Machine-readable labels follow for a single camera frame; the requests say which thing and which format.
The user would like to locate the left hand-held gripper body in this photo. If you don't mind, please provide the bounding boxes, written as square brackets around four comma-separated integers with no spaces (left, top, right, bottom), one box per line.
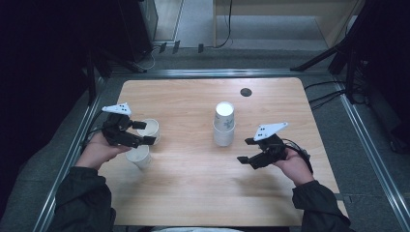
[102,101,144,149]

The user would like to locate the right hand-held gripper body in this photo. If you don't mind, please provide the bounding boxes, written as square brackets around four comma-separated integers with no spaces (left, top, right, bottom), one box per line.
[249,121,289,170]

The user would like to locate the white paper cup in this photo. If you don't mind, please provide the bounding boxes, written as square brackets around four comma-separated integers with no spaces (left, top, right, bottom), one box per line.
[125,144,153,171]
[136,118,161,145]

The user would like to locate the stack of white paper cups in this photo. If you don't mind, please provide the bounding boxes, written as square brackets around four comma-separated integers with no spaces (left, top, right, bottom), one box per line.
[213,101,236,148]

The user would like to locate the person's left hand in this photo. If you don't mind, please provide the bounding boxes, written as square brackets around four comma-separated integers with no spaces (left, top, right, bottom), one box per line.
[74,130,133,171]

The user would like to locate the person's right hand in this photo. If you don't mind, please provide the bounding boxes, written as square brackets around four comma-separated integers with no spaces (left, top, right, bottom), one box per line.
[272,146,315,188]

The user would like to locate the black tripod stand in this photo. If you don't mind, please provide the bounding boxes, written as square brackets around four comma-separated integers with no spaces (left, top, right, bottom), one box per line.
[85,47,148,107]
[289,0,368,73]

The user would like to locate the black curtain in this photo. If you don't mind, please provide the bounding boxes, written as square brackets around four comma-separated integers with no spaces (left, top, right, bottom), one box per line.
[354,0,410,153]
[0,0,95,220]

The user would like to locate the black cabinet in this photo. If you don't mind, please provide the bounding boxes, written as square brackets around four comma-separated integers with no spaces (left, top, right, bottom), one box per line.
[117,0,159,64]

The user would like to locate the black upright metal stand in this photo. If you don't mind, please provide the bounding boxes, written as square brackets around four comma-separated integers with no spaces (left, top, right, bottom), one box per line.
[328,47,368,104]

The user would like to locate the light wooden furniture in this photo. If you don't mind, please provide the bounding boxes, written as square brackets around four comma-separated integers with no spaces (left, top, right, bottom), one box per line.
[212,0,366,49]

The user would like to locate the left hand-held gripper cable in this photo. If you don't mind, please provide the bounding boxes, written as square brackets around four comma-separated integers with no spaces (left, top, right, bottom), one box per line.
[81,110,109,148]

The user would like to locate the hand-held gripper cable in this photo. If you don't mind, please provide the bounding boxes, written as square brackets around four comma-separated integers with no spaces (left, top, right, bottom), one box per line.
[279,137,314,175]
[81,110,109,148]

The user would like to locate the right hand-held gripper cable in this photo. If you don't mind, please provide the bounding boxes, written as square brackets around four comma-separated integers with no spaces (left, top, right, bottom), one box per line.
[279,137,314,175]

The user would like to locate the metal floor rail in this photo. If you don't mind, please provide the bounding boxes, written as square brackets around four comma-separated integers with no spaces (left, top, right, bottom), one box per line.
[32,75,109,232]
[109,68,330,78]
[333,78,410,232]

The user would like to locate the white floor cable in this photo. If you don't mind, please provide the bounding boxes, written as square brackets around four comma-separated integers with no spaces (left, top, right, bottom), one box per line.
[138,44,162,72]

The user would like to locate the black floor cable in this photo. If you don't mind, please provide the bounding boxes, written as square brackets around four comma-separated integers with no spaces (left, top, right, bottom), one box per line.
[308,90,346,104]
[304,80,346,91]
[310,95,342,111]

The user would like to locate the black hanging cable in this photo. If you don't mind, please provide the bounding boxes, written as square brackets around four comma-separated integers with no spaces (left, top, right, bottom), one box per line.
[214,0,234,49]

